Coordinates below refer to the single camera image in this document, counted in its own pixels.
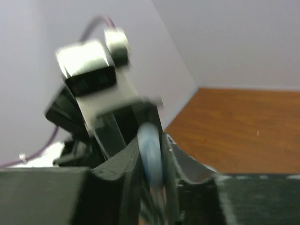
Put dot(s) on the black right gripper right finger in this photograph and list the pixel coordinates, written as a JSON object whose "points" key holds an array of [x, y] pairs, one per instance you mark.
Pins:
{"points": [[197, 195]]}

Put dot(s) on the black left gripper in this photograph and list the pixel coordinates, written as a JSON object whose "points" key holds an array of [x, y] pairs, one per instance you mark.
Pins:
{"points": [[111, 132]]}

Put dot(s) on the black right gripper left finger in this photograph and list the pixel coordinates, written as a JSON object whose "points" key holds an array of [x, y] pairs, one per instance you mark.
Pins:
{"points": [[106, 195]]}

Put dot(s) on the small clear plastic cap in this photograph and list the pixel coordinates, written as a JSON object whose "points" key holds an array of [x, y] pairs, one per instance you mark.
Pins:
{"points": [[150, 152]]}

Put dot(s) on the purple capped pen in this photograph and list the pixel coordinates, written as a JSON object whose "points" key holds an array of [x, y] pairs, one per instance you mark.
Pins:
{"points": [[153, 205]]}

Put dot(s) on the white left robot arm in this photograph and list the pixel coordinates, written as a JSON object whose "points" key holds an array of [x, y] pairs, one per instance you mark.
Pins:
{"points": [[46, 156]]}

